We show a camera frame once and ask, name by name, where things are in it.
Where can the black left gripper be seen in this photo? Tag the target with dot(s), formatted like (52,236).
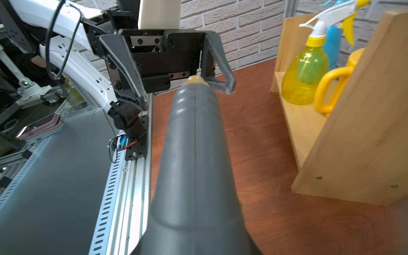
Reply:
(149,60)

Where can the light wooden shelf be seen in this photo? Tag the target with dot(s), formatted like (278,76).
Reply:
(360,152)

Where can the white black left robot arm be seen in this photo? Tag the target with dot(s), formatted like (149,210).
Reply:
(66,35)

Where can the light blue spray bottle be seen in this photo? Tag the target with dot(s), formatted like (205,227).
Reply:
(333,43)

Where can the left aluminium corner post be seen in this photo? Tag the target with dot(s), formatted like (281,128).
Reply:
(290,8)

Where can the perforated grey cable duct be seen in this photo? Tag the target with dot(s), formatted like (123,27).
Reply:
(101,233)

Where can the blue pressure sprayer orange trigger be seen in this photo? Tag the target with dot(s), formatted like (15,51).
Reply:
(195,209)

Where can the yellow spray bottle white head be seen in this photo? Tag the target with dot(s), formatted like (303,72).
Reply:
(305,72)

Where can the aluminium front rail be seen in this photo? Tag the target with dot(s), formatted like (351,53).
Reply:
(128,193)

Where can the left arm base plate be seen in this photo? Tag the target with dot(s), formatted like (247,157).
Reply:
(137,140)

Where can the yellow watering can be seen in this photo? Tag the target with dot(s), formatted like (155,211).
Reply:
(333,83)

